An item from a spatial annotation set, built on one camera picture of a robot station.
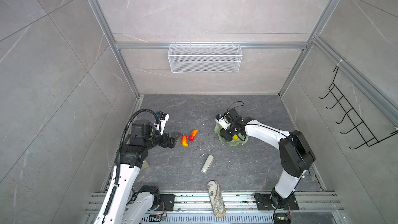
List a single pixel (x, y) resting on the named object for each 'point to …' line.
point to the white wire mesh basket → (204, 58)
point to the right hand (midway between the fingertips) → (224, 130)
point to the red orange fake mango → (193, 135)
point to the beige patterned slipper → (213, 190)
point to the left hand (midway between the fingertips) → (170, 127)
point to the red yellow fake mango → (184, 141)
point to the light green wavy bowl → (233, 142)
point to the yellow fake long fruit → (235, 137)
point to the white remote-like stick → (207, 164)
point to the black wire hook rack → (351, 113)
